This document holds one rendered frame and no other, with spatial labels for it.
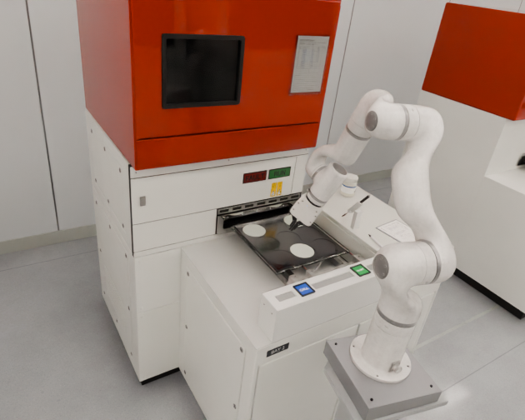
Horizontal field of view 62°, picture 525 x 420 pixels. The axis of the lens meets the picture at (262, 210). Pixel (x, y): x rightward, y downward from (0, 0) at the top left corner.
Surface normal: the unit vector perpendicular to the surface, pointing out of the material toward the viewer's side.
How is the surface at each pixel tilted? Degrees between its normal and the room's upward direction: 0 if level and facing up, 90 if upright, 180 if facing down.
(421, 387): 3
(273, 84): 90
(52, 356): 0
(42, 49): 90
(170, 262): 90
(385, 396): 3
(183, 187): 90
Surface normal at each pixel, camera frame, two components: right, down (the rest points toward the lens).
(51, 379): 0.11, -0.87
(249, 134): 0.52, 0.47
